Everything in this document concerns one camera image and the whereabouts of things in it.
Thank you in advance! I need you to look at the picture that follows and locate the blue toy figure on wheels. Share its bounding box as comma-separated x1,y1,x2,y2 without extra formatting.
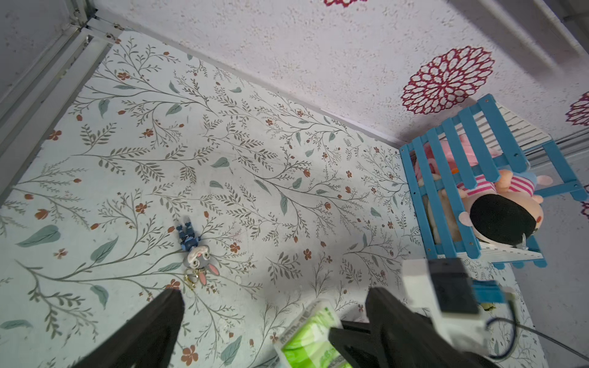
176,222,220,290

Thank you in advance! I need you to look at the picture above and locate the green tissue pack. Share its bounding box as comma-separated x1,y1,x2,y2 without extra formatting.
275,299,351,368

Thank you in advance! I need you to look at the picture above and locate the blue white toy crib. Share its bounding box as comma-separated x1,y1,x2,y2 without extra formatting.
400,95,588,269

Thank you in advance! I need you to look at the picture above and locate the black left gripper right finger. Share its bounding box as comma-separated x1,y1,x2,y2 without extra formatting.
365,288,496,367

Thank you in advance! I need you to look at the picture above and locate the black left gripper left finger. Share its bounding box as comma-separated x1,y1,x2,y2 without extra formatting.
75,289,185,367

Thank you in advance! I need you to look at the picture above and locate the pink plush doll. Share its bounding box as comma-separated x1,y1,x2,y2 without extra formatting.
413,132,502,185

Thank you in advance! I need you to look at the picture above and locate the black-haired plush doll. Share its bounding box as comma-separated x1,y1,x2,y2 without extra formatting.
457,170,553,250

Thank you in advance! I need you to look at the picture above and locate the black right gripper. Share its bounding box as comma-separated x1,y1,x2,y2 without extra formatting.
328,320,380,367

